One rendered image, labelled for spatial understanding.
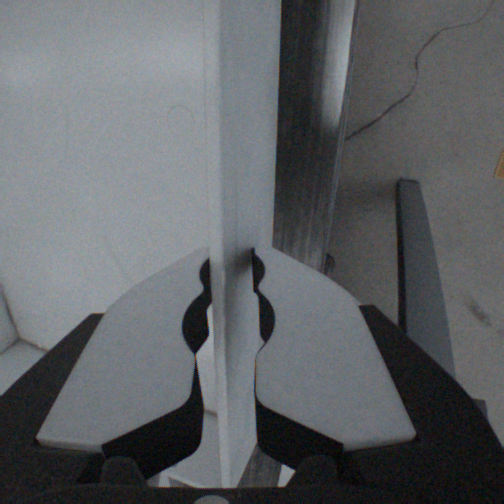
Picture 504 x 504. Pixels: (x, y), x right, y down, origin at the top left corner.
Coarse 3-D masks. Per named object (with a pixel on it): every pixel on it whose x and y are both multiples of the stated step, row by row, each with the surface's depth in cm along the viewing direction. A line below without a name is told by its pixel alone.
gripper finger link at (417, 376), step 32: (384, 320) 9; (384, 352) 8; (416, 352) 8; (416, 384) 7; (448, 384) 7; (416, 416) 6; (448, 416) 6; (480, 416) 6; (384, 448) 6; (416, 448) 6; (448, 448) 6; (480, 448) 6; (352, 480) 6; (384, 480) 5; (416, 480) 5; (448, 480) 5; (480, 480) 5
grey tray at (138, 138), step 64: (0, 0) 15; (64, 0) 14; (128, 0) 13; (192, 0) 13; (256, 0) 10; (0, 64) 17; (64, 64) 16; (128, 64) 15; (192, 64) 14; (256, 64) 11; (0, 128) 19; (64, 128) 17; (128, 128) 16; (192, 128) 15; (256, 128) 12; (0, 192) 21; (64, 192) 19; (128, 192) 18; (192, 192) 16; (256, 192) 13; (0, 256) 24; (64, 256) 21; (128, 256) 19; (0, 320) 26; (64, 320) 24; (256, 320) 16; (0, 384) 24
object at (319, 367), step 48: (288, 288) 10; (336, 288) 10; (288, 336) 8; (336, 336) 8; (288, 384) 7; (336, 384) 7; (384, 384) 7; (288, 432) 7; (336, 432) 6; (384, 432) 6
